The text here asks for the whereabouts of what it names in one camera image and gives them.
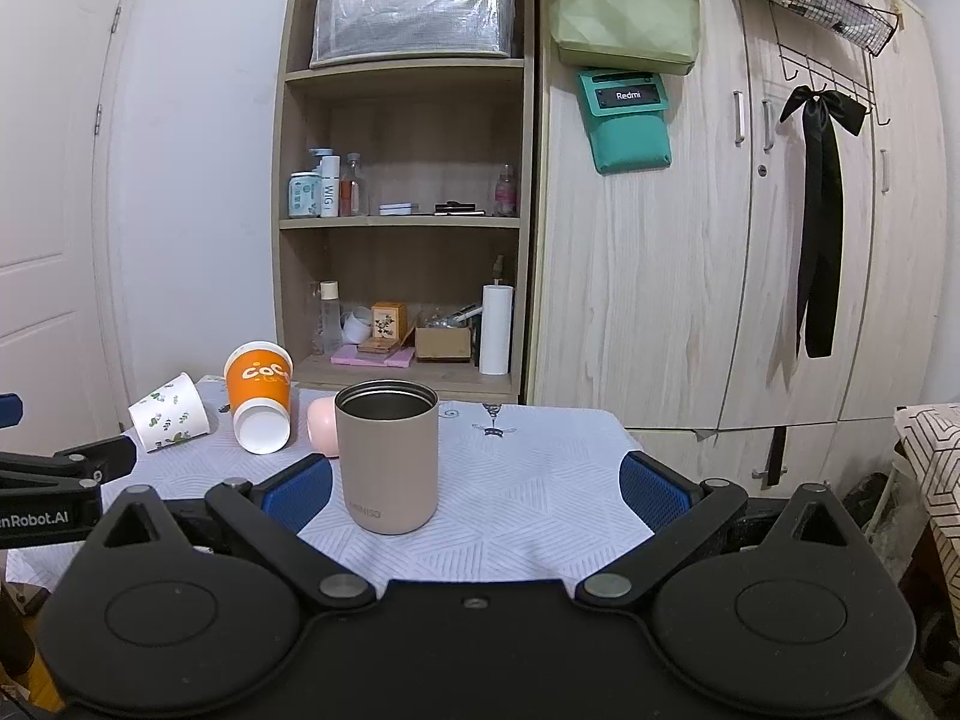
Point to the teal-label white jar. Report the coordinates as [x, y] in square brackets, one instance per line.
[304, 196]

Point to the clear bottle with beige cap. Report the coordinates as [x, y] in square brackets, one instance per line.
[328, 322]

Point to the white door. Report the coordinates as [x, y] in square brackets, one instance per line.
[45, 202]

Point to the amber glass bottle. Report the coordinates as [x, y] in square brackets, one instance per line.
[352, 191]

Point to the white mug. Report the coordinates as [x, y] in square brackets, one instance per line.
[357, 326]

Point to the wooden wardrobe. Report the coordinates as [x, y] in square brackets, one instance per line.
[637, 277]

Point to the white flat case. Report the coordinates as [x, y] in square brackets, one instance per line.
[397, 208]

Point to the light blue pump bottle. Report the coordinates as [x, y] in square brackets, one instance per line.
[321, 159]

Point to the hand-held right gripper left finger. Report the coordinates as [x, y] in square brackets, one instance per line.
[300, 493]

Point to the white leaf-print paper cup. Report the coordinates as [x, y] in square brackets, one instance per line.
[169, 414]

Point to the black flat case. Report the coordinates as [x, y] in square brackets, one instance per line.
[459, 208]

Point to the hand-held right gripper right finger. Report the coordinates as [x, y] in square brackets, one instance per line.
[652, 491]

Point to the orange paper cup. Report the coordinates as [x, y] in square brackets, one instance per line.
[259, 384]

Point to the geometric patterned cloth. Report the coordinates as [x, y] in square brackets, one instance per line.
[934, 450]

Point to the cardboard box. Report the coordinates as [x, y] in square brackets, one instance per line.
[442, 345]

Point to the white paper towel roll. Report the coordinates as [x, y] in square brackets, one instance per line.
[496, 330]

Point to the beige metal tumbler cup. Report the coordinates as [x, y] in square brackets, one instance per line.
[386, 465]

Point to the pink cup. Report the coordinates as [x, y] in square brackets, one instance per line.
[322, 424]

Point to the white patterned tablecloth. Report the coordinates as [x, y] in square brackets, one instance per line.
[517, 480]

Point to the white tube bottle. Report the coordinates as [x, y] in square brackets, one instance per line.
[329, 191]

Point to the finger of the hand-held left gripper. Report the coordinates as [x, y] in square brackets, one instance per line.
[82, 459]
[9, 409]

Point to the teal fabric pouch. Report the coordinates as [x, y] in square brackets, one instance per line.
[630, 135]

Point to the small orange flower-print box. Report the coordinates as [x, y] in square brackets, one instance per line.
[388, 322]

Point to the green fabric pouch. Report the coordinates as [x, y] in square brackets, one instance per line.
[622, 19]

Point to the silver storage box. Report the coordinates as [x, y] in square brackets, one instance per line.
[416, 19]

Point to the pink notebook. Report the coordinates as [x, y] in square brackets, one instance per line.
[349, 358]

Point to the black ribbon bow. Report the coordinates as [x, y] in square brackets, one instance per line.
[821, 225]

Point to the pink clear bottle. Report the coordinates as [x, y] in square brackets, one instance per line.
[506, 195]

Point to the wooden bookshelf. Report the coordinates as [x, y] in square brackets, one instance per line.
[405, 223]

